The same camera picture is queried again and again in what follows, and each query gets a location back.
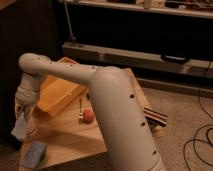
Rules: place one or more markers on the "black handle on rail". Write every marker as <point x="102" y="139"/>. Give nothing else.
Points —
<point x="174" y="59"/>

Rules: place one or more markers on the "yellow plastic bin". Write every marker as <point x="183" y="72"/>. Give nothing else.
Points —
<point x="56" y="94"/>

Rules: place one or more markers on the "small metal fork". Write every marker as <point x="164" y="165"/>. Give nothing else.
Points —
<point x="80" y="110"/>

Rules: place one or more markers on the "striped brush block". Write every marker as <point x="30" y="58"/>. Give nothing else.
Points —
<point x="155" y="117"/>

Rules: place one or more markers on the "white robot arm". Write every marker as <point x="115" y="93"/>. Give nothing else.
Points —
<point x="35" y="67"/>

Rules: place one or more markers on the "grey metal shelf rail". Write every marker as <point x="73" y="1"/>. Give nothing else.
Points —
<point x="136" y="59"/>

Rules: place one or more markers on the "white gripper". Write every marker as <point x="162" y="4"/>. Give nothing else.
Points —
<point x="22" y="103"/>

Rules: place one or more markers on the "small orange ball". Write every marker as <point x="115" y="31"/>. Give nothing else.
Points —
<point x="88" y="116"/>

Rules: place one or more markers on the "grey blue towel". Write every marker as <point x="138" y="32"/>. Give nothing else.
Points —
<point x="20" y="129"/>

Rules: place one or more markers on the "blue sponge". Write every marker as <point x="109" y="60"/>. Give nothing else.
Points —
<point x="34" y="155"/>

